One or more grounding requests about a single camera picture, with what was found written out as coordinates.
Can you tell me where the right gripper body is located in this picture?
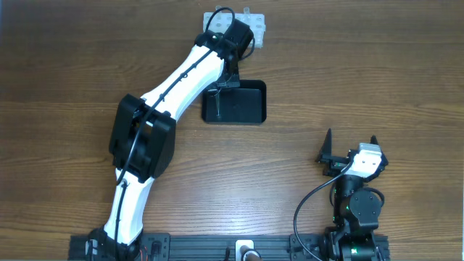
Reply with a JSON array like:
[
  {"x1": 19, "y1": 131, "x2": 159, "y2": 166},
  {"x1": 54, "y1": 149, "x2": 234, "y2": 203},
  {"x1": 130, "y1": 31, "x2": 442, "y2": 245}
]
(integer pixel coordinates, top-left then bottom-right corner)
[{"x1": 320, "y1": 149, "x2": 360, "y2": 178}]

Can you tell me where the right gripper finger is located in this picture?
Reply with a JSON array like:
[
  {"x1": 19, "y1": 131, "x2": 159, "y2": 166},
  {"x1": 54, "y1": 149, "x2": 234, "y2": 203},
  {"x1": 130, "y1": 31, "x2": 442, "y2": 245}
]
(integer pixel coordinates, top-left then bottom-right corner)
[
  {"x1": 369, "y1": 135, "x2": 389, "y2": 170},
  {"x1": 315, "y1": 128, "x2": 333, "y2": 162}
]

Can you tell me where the black tray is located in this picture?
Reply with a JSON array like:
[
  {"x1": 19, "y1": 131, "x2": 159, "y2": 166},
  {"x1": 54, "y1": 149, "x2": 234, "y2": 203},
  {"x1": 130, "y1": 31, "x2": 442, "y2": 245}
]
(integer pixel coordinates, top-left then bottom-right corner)
[{"x1": 201, "y1": 79, "x2": 268, "y2": 126}]

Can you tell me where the white test tube rack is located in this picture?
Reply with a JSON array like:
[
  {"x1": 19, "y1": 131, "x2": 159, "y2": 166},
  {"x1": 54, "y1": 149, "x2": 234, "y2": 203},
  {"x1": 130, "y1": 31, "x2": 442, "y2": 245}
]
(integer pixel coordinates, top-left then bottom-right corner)
[{"x1": 202, "y1": 10, "x2": 267, "y2": 50}]

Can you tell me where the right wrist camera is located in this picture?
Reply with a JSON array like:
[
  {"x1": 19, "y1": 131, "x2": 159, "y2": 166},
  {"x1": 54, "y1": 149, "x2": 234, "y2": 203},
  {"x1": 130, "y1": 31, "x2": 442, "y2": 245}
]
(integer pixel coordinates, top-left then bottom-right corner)
[{"x1": 349, "y1": 142, "x2": 384, "y2": 178}]

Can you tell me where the black cable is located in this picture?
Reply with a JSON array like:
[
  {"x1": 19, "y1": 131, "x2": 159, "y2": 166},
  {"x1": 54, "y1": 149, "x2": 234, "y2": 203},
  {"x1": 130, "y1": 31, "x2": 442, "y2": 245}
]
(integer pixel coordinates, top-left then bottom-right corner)
[
  {"x1": 292, "y1": 161, "x2": 355, "y2": 261},
  {"x1": 115, "y1": 6, "x2": 257, "y2": 189}
]

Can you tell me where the mounting rail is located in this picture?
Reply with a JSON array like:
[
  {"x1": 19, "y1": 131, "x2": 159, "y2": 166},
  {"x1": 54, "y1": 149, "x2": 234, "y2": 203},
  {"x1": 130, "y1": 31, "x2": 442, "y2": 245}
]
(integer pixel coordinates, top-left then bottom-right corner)
[{"x1": 68, "y1": 231, "x2": 391, "y2": 261}]

